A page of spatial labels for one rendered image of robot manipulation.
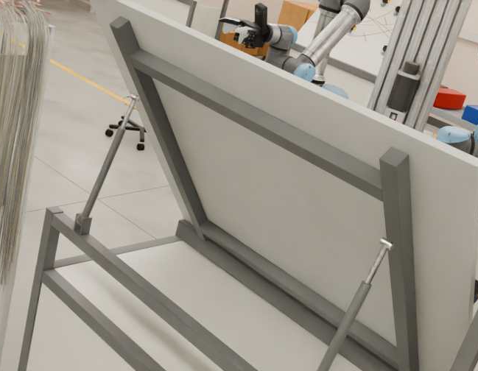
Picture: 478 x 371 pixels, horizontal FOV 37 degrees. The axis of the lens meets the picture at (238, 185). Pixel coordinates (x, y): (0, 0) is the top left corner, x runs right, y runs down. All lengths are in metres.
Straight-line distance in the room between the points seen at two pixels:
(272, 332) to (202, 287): 0.29
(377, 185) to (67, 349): 1.19
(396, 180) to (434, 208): 0.11
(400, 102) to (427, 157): 1.61
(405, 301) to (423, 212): 0.32
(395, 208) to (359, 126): 0.18
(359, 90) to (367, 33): 0.61
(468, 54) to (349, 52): 2.83
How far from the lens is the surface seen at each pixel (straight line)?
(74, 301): 2.15
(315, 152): 1.50
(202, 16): 8.38
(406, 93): 2.92
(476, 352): 1.53
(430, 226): 1.48
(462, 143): 2.85
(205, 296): 2.31
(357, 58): 6.89
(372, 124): 1.36
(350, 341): 2.21
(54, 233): 2.22
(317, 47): 2.71
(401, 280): 1.64
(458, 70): 9.53
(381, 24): 6.99
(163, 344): 2.04
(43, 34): 2.49
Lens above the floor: 1.97
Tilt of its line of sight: 21 degrees down
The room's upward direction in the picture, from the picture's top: 16 degrees clockwise
